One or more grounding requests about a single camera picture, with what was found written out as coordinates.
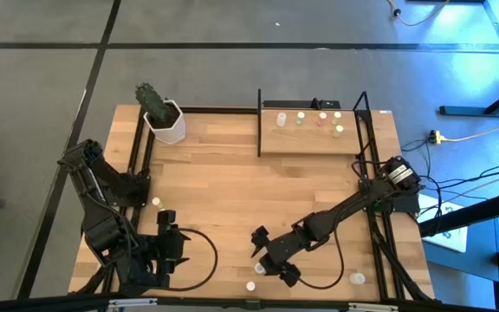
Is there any black aluminium table frame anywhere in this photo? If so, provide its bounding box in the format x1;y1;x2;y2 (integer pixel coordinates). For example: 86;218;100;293
0;103;499;312

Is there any black camera cable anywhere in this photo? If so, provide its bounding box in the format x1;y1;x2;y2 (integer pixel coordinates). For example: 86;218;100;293
296;223;347;290
162;227;219;292

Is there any white hexagonal plant pot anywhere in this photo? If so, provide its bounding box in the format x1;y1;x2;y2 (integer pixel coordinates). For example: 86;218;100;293
143;99;187;145

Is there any black desk beam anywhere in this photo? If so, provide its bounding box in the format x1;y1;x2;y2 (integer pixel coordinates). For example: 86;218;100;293
418;188;499;238

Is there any black shelf side panel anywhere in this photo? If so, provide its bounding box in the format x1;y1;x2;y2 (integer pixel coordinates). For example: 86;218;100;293
256;88;263;158

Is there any black right camera cable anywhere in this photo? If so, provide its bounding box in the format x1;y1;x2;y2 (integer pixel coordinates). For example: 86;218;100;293
296;223;347;290

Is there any yellow power plug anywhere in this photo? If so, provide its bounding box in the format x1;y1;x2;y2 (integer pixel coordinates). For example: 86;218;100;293
427;128;448;146

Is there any silver metal bracket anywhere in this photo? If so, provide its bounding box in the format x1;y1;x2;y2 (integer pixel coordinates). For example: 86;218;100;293
347;302;399;312
107;297;159;309

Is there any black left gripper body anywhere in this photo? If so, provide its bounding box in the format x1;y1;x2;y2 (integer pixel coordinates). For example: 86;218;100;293
145;224;185;276

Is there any black left camera cable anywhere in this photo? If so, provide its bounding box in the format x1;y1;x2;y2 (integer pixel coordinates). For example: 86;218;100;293
162;227;219;292

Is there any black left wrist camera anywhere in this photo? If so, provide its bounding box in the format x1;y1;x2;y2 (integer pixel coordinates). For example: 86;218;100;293
156;209;178;227

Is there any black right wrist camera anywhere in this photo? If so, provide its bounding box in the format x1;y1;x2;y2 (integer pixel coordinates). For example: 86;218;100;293
281;262;302;289

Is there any beige power cable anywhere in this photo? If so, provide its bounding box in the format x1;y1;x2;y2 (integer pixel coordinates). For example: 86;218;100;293
444;122;499;143

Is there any wooden shelf board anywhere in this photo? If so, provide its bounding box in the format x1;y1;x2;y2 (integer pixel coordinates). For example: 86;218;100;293
260;108;362;156

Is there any green cactus plant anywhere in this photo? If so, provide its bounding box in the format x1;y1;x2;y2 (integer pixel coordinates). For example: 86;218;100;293
134;81;175;125

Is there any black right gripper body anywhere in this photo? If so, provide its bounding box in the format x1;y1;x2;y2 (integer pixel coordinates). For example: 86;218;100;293
264;234;303;269

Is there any blue-lit metal table frame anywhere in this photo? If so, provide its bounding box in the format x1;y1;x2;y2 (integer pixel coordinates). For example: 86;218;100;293
438;0;499;118

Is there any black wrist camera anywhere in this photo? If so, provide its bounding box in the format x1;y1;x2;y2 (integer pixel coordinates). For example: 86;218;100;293
156;209;178;227
281;262;302;289

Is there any beige cable with black plug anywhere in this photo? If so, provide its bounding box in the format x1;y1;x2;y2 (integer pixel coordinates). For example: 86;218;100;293
386;0;452;28

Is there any white printed sheet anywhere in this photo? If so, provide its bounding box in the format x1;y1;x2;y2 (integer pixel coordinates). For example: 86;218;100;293
418;193;469;254

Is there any black floor cable bundle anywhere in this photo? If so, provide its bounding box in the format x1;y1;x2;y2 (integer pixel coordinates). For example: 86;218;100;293
405;140;499;237

